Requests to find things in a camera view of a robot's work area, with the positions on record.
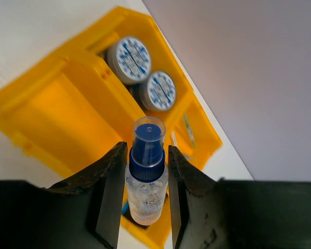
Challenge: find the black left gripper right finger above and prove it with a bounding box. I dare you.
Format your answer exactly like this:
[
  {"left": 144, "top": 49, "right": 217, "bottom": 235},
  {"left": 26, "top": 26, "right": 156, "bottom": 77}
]
[{"left": 168, "top": 146, "right": 217, "bottom": 248}]

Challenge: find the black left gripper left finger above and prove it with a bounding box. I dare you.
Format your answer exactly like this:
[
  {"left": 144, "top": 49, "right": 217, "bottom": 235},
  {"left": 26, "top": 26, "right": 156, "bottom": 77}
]
[{"left": 47, "top": 142, "right": 127, "bottom": 248}]

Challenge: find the blue white tape roll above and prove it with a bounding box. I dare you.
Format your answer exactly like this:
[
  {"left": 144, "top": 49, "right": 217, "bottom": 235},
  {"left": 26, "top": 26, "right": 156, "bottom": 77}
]
[
  {"left": 106, "top": 36, "right": 152, "bottom": 85},
  {"left": 138, "top": 71, "right": 177, "bottom": 112}
]

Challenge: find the orange four-compartment plastic bin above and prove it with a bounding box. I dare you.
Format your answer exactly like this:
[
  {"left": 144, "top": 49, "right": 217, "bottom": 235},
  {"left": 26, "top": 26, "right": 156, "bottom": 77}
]
[{"left": 0, "top": 7, "right": 222, "bottom": 248}]

